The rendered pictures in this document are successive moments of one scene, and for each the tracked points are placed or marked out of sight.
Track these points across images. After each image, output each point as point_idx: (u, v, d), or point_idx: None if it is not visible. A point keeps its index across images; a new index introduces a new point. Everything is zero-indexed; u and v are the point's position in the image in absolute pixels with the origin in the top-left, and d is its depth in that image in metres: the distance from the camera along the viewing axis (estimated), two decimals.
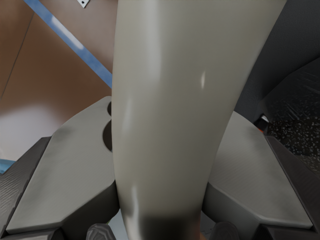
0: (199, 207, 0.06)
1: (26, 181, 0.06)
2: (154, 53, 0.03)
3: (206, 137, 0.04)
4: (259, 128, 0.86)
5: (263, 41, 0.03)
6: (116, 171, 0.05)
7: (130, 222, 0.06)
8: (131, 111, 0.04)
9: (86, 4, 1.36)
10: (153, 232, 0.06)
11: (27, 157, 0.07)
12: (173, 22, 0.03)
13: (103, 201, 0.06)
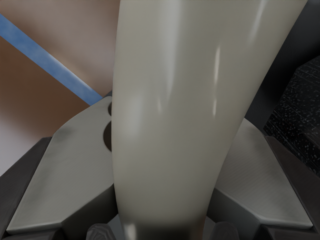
0: (204, 217, 0.06)
1: (27, 181, 0.06)
2: (163, 57, 0.03)
3: (217, 147, 0.04)
4: (288, 146, 0.68)
5: (281, 44, 0.03)
6: (116, 182, 0.05)
7: (131, 235, 0.06)
8: (135, 120, 0.03)
9: None
10: None
11: (28, 158, 0.07)
12: (186, 22, 0.02)
13: (104, 201, 0.06)
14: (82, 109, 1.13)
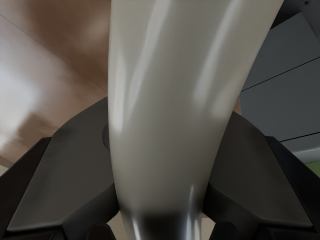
0: None
1: (27, 181, 0.06)
2: None
3: None
4: None
5: None
6: None
7: None
8: None
9: None
10: None
11: (28, 157, 0.07)
12: None
13: (104, 201, 0.06)
14: None
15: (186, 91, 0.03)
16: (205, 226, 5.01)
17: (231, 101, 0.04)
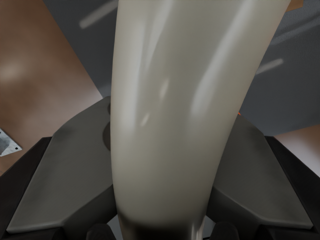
0: None
1: (27, 181, 0.06)
2: None
3: None
4: None
5: None
6: None
7: None
8: None
9: (19, 145, 1.33)
10: None
11: (28, 157, 0.07)
12: None
13: (104, 201, 0.06)
14: None
15: (195, 91, 0.03)
16: None
17: (238, 103, 0.04)
